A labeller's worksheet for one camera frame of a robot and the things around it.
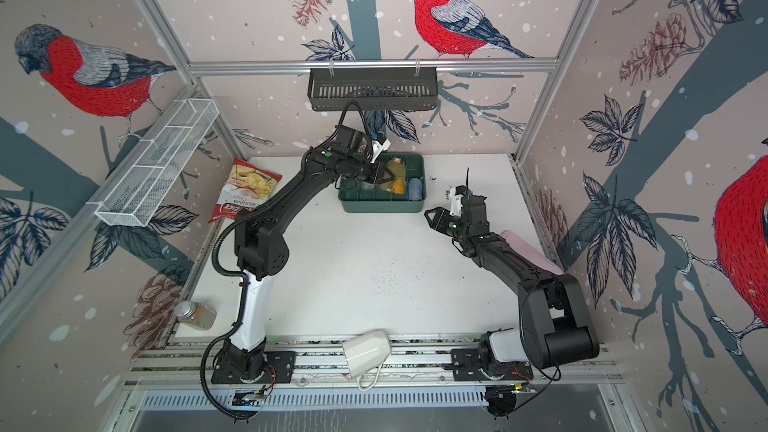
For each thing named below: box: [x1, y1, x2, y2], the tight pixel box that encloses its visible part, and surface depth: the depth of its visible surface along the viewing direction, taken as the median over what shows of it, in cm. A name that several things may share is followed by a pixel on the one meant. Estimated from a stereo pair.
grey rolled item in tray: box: [408, 177, 423, 201], surface depth 105 cm
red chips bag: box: [208, 157, 282, 223], surface depth 105 cm
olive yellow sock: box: [379, 157, 406, 195], surface depth 89 cm
